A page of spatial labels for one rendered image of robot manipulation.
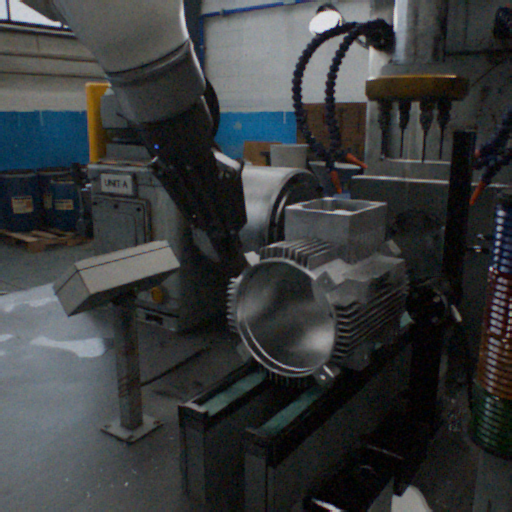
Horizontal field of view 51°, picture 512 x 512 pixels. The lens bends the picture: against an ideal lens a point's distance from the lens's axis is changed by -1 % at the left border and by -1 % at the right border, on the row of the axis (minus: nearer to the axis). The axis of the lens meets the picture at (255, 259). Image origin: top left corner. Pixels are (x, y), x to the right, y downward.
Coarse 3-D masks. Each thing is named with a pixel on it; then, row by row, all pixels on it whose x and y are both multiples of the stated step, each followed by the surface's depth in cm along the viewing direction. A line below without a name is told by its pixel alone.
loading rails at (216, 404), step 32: (384, 352) 82; (224, 384) 72; (256, 384) 73; (352, 384) 74; (384, 384) 84; (192, 416) 65; (224, 416) 68; (256, 416) 74; (288, 416) 65; (320, 416) 67; (352, 416) 75; (384, 416) 87; (192, 448) 66; (224, 448) 69; (256, 448) 60; (288, 448) 61; (320, 448) 68; (352, 448) 76; (192, 480) 68; (224, 480) 70; (256, 480) 61; (288, 480) 62; (320, 480) 70
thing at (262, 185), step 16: (256, 176) 109; (272, 176) 107; (288, 176) 106; (304, 176) 110; (256, 192) 105; (272, 192) 103; (288, 192) 106; (304, 192) 111; (320, 192) 117; (256, 208) 104; (272, 208) 103; (256, 224) 103; (272, 224) 102; (208, 240) 111; (256, 240) 103; (272, 240) 104; (208, 256) 113; (224, 272) 115
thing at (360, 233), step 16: (288, 208) 75; (304, 208) 79; (320, 208) 83; (336, 208) 84; (352, 208) 82; (368, 208) 74; (384, 208) 79; (288, 224) 76; (304, 224) 74; (320, 224) 73; (336, 224) 71; (352, 224) 71; (368, 224) 75; (384, 224) 80; (336, 240) 72; (352, 240) 71; (368, 240) 75; (352, 256) 72; (368, 256) 76
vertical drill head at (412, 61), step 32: (416, 0) 89; (448, 0) 90; (416, 32) 90; (384, 64) 95; (416, 64) 90; (448, 64) 91; (384, 96) 92; (416, 96) 89; (448, 96) 89; (384, 128) 96
